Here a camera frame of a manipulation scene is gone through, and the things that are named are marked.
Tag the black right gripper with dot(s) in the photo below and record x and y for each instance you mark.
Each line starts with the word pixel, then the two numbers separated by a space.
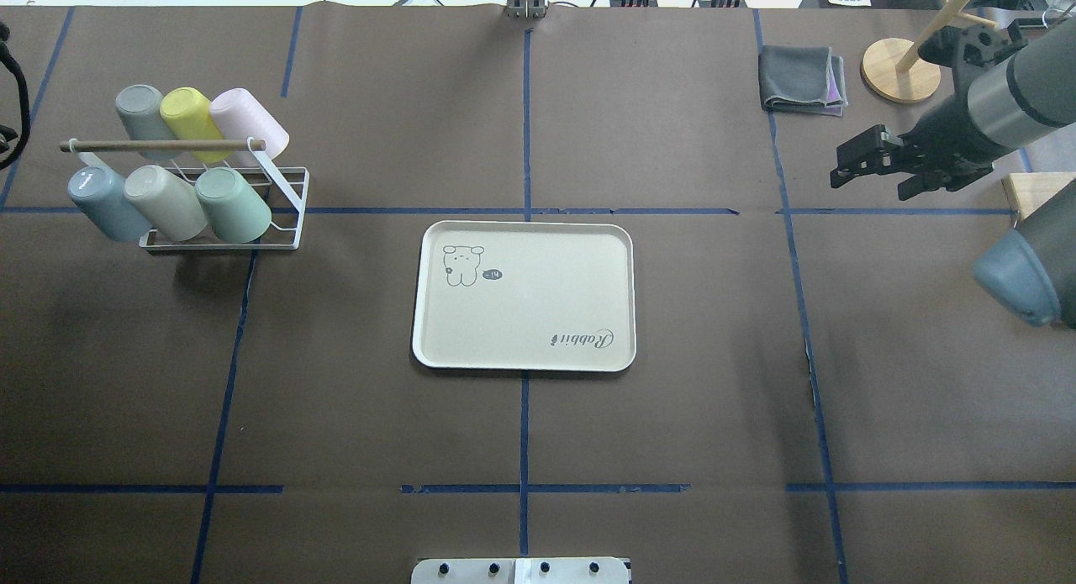
pixel 943 132

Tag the cream rabbit tray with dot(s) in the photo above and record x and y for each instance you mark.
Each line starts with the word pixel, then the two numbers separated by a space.
pixel 556 297

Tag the green cup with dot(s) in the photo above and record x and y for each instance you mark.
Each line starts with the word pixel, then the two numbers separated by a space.
pixel 235 211

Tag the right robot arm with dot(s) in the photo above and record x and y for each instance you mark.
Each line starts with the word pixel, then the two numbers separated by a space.
pixel 1008 93

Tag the pink cup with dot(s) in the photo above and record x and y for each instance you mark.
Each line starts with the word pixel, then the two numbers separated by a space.
pixel 240 116

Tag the yellow cup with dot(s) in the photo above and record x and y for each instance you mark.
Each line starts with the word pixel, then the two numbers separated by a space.
pixel 186 111

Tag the cream cup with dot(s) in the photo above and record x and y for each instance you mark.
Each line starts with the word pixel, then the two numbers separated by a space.
pixel 167 201

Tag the grey cup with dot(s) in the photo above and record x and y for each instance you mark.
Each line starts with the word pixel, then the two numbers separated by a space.
pixel 138 110

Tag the blue cup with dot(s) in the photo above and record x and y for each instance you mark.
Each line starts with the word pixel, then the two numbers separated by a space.
pixel 99 193

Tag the wooden stand with round base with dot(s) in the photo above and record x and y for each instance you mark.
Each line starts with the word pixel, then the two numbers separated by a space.
pixel 892 67

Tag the grey folded cloth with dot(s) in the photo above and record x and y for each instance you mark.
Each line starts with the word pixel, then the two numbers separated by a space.
pixel 809 80

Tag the wooden cutting board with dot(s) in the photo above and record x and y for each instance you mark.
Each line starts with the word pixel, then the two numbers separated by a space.
pixel 1026 192

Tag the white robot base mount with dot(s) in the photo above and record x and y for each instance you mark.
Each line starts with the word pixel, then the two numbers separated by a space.
pixel 571 569

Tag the white wire cup rack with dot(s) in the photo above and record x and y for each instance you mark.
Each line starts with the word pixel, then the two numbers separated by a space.
pixel 285 190

